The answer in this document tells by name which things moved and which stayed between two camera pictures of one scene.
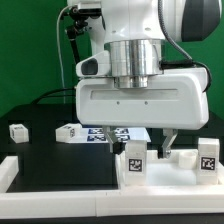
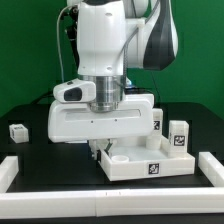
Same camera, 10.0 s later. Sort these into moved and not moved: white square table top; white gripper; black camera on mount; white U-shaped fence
Moved: white gripper; white square table top
Not moved: black camera on mount; white U-shaped fence
